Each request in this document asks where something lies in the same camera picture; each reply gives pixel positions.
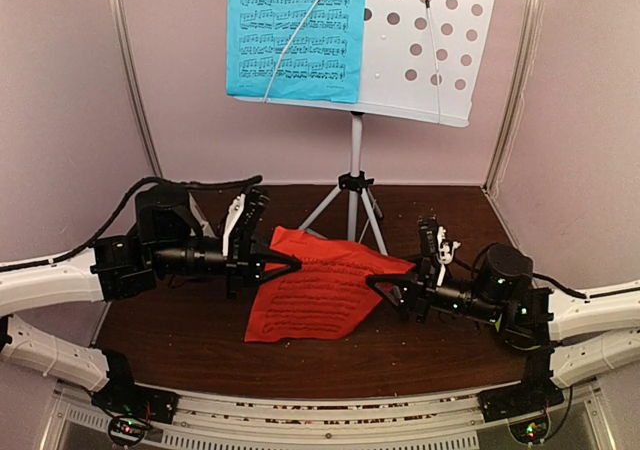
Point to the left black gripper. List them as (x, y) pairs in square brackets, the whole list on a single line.
[(243, 261)]

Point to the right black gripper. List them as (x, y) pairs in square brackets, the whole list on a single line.
[(423, 285)]

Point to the red sheet music page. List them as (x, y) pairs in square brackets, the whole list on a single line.
[(327, 298)]

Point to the blue sheet music page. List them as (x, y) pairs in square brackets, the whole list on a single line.
[(295, 49)]

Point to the white folding music stand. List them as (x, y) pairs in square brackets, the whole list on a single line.
[(420, 61)]

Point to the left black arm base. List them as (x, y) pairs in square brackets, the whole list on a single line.
[(122, 395)]

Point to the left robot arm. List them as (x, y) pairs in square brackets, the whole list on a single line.
[(103, 269)]

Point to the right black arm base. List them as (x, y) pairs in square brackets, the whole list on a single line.
[(533, 393)]

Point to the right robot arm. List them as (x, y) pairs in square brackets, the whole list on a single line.
[(572, 335)]

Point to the white wedge-shaped holder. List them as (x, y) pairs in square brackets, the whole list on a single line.
[(200, 217)]

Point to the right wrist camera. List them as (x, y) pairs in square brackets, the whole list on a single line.
[(445, 254)]

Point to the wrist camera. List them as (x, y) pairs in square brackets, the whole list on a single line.
[(445, 254), (234, 213)]

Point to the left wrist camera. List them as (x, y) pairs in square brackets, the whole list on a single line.
[(234, 213)]

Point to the left aluminium corner post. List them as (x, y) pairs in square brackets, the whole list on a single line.
[(118, 12)]

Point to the aluminium corner post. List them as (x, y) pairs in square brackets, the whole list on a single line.
[(118, 12), (515, 104)]

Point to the right aluminium corner post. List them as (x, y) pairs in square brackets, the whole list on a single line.
[(515, 104)]

